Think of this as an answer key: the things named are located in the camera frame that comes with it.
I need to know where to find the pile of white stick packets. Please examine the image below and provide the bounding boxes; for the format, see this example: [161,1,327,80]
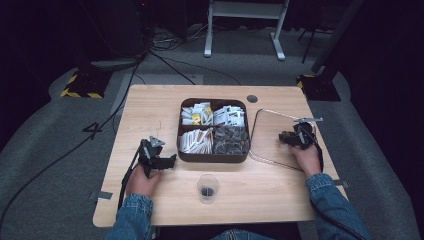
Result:
[178,127,214,155]

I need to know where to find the brown compartment box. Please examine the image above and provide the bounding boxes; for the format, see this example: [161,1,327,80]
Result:
[176,97,251,164]

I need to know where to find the person's left hand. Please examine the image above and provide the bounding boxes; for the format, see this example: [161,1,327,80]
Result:
[125,164,164,198]

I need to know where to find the pile of white yellow packets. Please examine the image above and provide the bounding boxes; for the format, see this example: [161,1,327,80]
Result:
[180,101,214,126]

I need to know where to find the black floor cable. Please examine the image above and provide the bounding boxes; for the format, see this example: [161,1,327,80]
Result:
[0,49,242,231]

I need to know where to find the pile of dark tea bags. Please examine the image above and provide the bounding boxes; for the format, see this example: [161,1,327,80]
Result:
[213,125,250,155]

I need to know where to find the clear box lid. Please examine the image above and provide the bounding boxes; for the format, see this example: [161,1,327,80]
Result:
[248,108,322,173]

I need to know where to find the person's right hand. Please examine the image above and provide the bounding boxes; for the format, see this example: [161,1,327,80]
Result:
[288,143,323,179]

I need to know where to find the grey slanted pole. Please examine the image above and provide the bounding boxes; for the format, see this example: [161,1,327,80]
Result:
[310,0,364,74]

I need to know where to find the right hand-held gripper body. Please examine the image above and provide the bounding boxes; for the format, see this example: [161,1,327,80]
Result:
[292,116,324,150]

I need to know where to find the left hand-held gripper cable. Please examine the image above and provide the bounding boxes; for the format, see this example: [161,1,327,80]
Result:
[117,144,143,210]

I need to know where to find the person's legs in jeans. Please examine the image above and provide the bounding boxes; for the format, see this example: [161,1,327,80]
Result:
[209,229,278,240]

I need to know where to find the white metal stand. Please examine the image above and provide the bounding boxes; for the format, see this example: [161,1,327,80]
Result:
[203,0,290,62]

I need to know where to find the clear plastic cup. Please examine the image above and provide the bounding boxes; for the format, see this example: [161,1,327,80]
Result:
[196,173,221,205]

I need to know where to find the pile of white red packets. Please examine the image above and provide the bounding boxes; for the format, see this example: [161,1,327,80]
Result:
[213,105,246,127]

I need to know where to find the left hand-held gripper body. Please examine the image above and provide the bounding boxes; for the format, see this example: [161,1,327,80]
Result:
[137,135,166,178]

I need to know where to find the black yellow striped base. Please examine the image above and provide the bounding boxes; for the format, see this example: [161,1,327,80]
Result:
[296,73,342,102]
[60,69,113,100]

